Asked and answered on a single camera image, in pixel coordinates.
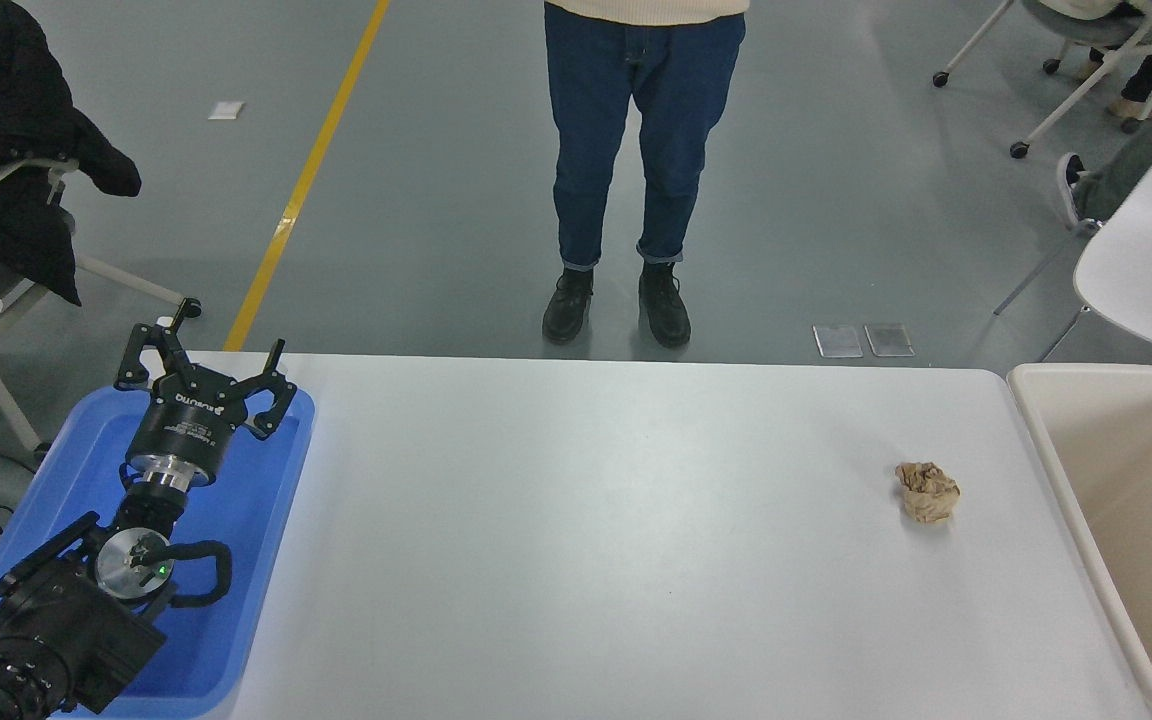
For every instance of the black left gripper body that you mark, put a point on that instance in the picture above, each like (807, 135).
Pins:
(181, 425)

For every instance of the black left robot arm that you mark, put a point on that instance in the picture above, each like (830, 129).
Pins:
(66, 620)

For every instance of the clear floor plate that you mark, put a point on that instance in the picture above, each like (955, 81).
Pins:
(838, 341)
(889, 340)

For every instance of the blue plastic tray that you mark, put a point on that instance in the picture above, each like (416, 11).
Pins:
(246, 520)

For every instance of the seated person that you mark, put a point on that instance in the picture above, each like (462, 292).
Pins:
(6, 100)

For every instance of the standing person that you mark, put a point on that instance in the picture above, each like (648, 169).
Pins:
(641, 130)

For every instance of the crumpled tan paper ball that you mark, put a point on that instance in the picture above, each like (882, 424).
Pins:
(928, 492)

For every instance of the large pale bin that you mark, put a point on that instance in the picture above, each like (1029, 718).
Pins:
(1116, 470)

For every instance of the white rolling chair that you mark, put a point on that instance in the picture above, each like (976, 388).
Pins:
(1086, 100)

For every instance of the person's leg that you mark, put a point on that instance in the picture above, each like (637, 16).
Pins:
(1136, 160)

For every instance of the white frame chair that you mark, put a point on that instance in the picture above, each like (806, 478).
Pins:
(126, 277)

